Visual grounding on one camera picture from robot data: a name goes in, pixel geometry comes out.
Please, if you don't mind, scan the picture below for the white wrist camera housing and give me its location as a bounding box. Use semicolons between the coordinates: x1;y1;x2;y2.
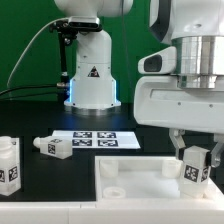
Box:
138;46;177;74

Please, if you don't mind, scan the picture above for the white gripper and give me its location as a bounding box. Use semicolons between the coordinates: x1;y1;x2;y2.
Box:
134;76;224;168

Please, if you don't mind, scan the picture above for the white sheet with tags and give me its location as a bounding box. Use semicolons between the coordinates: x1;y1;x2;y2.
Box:
52;130;140;149

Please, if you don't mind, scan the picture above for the black cable on table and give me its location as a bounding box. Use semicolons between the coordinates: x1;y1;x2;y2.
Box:
0;83;70;100

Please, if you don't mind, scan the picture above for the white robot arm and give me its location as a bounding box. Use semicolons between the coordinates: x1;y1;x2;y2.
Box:
54;0;224;167

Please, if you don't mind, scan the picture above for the white square table top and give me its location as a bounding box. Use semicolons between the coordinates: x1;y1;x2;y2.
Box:
94;155;224;203

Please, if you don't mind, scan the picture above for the white camera cable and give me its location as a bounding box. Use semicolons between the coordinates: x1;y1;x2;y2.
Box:
5;17;64;98

